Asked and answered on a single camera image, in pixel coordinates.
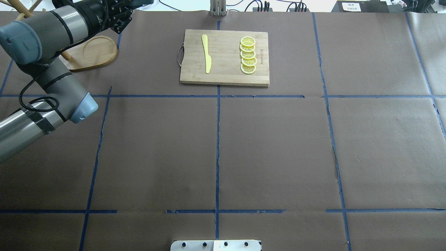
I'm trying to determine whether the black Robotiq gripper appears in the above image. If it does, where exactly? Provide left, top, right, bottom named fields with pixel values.
left=105, top=0, right=154, bottom=34

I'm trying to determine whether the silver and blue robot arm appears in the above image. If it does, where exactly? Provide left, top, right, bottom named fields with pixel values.
left=0, top=0, right=153, bottom=162

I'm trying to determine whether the wooden mug tree rack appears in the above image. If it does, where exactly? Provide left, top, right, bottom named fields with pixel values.
left=1, top=0, right=121, bottom=71

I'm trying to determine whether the yellow plastic knife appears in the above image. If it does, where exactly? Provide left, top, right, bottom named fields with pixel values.
left=202, top=34, right=212, bottom=74

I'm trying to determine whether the bamboo cutting board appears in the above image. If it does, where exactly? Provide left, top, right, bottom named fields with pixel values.
left=180, top=30, right=270, bottom=87

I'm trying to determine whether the lemon slice one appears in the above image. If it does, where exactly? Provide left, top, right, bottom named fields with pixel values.
left=239, top=36, right=256, bottom=47

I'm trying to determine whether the lemon slice two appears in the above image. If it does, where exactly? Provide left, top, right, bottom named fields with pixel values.
left=239, top=44, right=255, bottom=53

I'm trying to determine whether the lemon slice three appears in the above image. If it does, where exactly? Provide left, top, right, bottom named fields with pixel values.
left=240, top=51, right=256, bottom=59

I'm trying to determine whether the lemon slice four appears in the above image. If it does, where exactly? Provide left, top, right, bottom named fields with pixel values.
left=241, top=57, right=257, bottom=67

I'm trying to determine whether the black box with label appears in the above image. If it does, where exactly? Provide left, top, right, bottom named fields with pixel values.
left=331, top=0, right=389, bottom=13

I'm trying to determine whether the aluminium frame post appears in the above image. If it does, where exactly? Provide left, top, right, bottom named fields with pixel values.
left=210, top=0, right=228, bottom=16

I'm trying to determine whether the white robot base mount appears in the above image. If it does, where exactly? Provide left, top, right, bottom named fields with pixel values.
left=170, top=239, right=262, bottom=251

